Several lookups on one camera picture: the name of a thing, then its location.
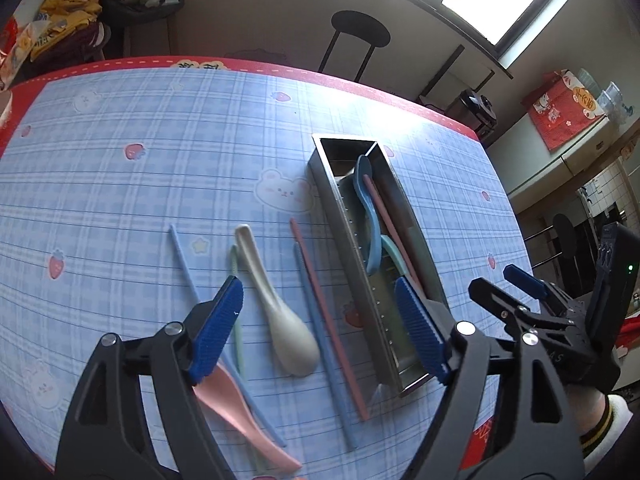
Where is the dark stool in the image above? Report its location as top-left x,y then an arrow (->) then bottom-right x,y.
102,0 -> 186,58

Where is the green spoon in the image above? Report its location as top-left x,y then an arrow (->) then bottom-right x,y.
380,234 -> 416,281

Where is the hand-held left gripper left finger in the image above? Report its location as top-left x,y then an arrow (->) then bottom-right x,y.
52,276 -> 245,480

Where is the pink chopstick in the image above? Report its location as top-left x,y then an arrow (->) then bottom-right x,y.
289,217 -> 371,422
363,175 -> 426,293

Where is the red printed cloth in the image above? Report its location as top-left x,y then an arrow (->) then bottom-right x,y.
522,69 -> 608,153

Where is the metal utensil tray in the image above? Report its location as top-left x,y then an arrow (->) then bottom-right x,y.
306,133 -> 449,399

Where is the stack of clear containers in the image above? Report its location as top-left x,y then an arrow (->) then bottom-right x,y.
597,81 -> 631,123

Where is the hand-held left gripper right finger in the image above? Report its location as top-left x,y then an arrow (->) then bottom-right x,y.
394,276 -> 586,480

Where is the pressure cooker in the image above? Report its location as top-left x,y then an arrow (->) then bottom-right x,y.
445,89 -> 498,142

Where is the clear snack packet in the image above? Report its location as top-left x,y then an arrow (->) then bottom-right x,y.
15,20 -> 48,81

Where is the black round stool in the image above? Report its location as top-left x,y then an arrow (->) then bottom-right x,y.
318,10 -> 391,83

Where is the cream refrigerator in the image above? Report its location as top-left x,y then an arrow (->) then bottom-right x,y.
487,67 -> 640,216

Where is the person's right forearm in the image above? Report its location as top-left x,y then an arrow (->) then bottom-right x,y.
577,392 -> 640,476

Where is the blue plaid table mat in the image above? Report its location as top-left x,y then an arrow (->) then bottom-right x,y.
0,66 -> 531,480

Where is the blue chopstick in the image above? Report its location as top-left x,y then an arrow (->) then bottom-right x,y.
292,242 -> 358,451
168,224 -> 288,448

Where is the blue spoon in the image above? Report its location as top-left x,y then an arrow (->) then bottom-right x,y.
353,155 -> 384,277

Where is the green chopstick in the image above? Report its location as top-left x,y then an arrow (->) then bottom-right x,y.
229,245 -> 248,376

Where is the white spoon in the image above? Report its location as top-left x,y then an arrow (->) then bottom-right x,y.
234,224 -> 322,377

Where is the black round-back chair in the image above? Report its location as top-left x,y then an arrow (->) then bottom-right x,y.
525,213 -> 588,296

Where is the red snack bag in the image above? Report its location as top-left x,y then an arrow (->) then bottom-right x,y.
0,17 -> 26,91

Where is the person's right hand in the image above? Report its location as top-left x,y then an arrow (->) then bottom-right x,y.
562,384 -> 611,443

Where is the pink spoon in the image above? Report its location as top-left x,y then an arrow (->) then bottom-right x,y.
192,362 -> 304,472

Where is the dark window sill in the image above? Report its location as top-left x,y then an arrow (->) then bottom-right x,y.
300,0 -> 516,81

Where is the black metal frame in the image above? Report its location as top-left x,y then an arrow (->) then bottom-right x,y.
417,44 -> 496,106

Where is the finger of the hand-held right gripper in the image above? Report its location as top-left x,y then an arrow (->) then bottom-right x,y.
502,263 -> 576,318
468,277 -> 532,333

